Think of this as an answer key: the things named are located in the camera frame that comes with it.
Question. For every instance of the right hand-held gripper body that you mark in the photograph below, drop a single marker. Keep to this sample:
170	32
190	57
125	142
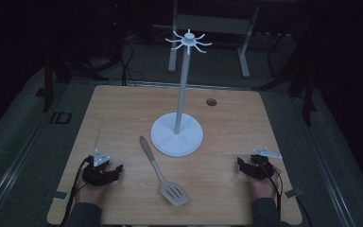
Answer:
260	168

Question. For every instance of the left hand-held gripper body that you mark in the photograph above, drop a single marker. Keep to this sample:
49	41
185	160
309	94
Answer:
98	174

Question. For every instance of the person's right hand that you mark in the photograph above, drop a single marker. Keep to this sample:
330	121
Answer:
263	189

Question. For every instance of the person's left hand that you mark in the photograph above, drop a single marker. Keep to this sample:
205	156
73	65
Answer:
89	194

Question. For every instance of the white utensil rack with hooks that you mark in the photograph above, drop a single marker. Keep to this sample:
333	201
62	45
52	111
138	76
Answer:
176	140

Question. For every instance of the black rectangular floor plate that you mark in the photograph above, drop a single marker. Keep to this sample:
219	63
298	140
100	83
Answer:
61	117

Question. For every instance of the black metal stand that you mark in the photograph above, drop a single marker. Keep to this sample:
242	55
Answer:
48	82
308	94

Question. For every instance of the white metal desk frame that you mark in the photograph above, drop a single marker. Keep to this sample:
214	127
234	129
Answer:
212	24

